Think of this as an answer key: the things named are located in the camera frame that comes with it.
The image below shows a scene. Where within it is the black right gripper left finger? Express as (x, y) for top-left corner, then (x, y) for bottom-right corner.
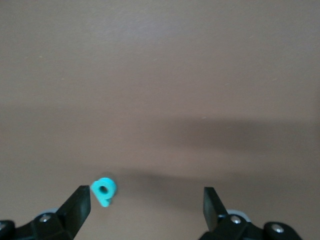
(14, 185), (92, 240)

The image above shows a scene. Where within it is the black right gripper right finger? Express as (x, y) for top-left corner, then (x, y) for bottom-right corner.
(199, 186), (269, 240)

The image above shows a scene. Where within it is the teal foam letter p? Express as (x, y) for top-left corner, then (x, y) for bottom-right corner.
(90, 177), (118, 208)

